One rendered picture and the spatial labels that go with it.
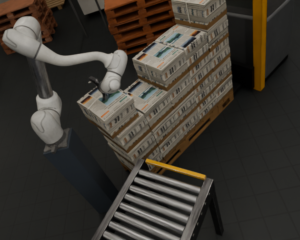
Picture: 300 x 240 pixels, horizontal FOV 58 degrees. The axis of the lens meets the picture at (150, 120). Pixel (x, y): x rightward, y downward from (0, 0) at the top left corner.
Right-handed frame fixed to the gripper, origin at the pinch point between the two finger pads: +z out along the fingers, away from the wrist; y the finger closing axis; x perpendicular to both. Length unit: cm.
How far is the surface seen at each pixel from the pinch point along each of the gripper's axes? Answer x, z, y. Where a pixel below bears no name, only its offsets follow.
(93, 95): -2.3, 9.4, 4.3
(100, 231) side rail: -64, -43, 63
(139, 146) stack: 2, 8, 62
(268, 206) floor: 42, -50, 157
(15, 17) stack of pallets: 70, 399, -156
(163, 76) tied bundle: 48, -12, 24
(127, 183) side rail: -32, -34, 58
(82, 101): -11.2, 12.7, 2.9
